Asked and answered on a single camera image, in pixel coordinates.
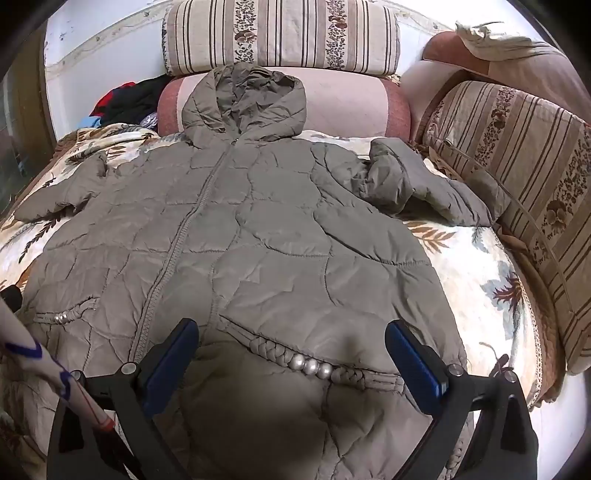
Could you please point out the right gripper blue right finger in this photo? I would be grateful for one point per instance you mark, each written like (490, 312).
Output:
(444, 392)

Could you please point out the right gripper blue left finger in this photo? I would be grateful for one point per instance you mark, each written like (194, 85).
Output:
(145, 393)

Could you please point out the olive quilted hooded jacket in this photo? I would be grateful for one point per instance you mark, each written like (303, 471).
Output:
(291, 256)

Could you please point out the white patterned sleeve forearm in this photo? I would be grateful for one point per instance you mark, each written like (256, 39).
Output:
(32, 357)

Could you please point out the pile of dark clothes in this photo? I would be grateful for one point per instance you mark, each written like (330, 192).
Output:
(130, 103)

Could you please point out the leaf pattern beige blanket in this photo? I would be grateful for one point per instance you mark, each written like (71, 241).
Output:
(499, 304)

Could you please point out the striped floral side cushion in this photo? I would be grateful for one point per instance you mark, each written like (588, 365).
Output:
(539, 153)

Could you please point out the dark wooden glass door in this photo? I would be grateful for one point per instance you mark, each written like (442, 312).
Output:
(27, 135)

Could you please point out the pink bolster cushion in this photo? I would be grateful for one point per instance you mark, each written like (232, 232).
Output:
(346, 101)

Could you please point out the cream fringed cloth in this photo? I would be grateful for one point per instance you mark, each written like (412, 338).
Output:
(495, 41)

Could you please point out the striped floral back cushion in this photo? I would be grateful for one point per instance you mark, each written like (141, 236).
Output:
(354, 36)

